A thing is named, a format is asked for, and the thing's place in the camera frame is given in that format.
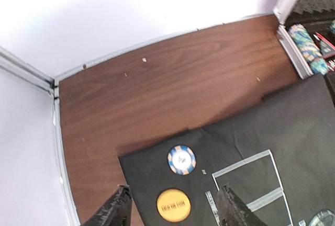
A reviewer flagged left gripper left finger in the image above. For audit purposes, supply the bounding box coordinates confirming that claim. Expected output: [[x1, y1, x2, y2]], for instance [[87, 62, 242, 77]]
[[82, 185, 131, 226]]

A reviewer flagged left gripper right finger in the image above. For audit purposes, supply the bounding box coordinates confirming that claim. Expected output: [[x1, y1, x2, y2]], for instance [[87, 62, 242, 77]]
[[218, 186, 267, 226]]

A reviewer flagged orange big blind button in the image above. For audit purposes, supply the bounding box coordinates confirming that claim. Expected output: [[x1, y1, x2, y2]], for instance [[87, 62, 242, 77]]
[[157, 189, 192, 223]]

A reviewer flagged black poker mat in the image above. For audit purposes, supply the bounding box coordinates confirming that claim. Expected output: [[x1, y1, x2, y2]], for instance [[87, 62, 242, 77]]
[[119, 76, 334, 225]]

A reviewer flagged left chip stack in case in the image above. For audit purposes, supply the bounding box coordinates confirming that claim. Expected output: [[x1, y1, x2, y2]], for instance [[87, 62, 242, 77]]
[[288, 24, 328, 75]]

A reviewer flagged chip stack in case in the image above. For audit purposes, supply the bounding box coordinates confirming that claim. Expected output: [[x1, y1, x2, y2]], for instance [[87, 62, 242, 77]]
[[330, 20, 335, 35], [288, 24, 328, 75]]

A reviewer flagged right chip stack in case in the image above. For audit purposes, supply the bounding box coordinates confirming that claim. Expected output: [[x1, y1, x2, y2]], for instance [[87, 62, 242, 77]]
[[330, 20, 335, 35]]

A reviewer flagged aluminium poker case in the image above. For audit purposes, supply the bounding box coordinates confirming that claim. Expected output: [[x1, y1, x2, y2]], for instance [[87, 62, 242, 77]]
[[273, 0, 335, 80]]

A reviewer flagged left aluminium frame post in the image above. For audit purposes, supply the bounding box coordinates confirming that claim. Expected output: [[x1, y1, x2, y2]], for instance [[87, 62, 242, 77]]
[[1, 47, 54, 95]]

